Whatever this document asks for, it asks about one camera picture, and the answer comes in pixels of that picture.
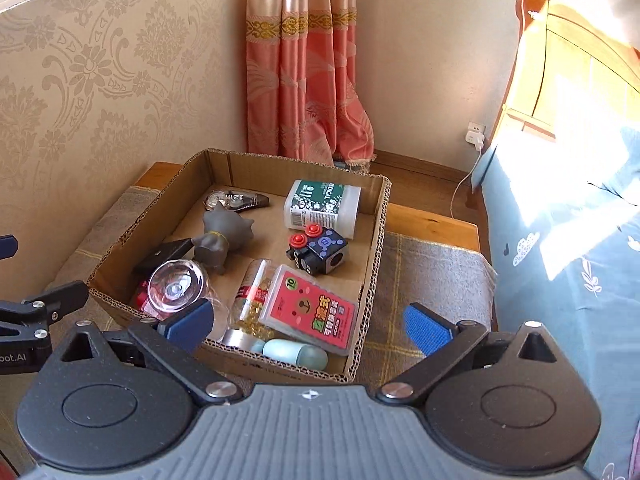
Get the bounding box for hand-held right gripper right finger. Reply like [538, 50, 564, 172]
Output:
[376, 302, 576, 406]

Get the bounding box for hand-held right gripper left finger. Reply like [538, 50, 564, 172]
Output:
[47, 299, 243, 406]

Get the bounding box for clear plastic cup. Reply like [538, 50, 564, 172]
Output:
[147, 259, 231, 341]

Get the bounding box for yellow capsule bottle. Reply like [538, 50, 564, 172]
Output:
[222, 259, 276, 348]

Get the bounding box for black square plate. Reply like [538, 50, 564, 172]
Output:
[132, 238, 196, 273]

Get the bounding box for grey toy figure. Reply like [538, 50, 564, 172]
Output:
[192, 206, 257, 275]

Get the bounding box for mint green oval case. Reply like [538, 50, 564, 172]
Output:
[250, 338, 329, 372]

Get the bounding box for cardboard box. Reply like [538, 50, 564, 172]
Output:
[87, 148, 393, 385]

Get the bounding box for pink card box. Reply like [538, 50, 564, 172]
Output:
[259, 264, 361, 356]

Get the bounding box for black cube toy red buttons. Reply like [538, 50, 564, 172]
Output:
[286, 225, 349, 277]

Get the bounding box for clear correction tape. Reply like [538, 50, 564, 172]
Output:
[202, 188, 271, 212]

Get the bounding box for white plastic box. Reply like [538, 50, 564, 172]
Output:
[283, 180, 362, 239]

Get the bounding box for bed with blue sheet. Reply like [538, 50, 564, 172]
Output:
[470, 125, 640, 480]

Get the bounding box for pink curtain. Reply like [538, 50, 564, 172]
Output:
[245, 0, 376, 166]

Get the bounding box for blue pillow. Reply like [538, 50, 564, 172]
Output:
[587, 125, 640, 206]

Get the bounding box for wooden bed headboard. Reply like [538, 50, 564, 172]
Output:
[487, 0, 640, 151]

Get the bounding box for white charging cable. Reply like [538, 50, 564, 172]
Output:
[450, 149, 484, 219]

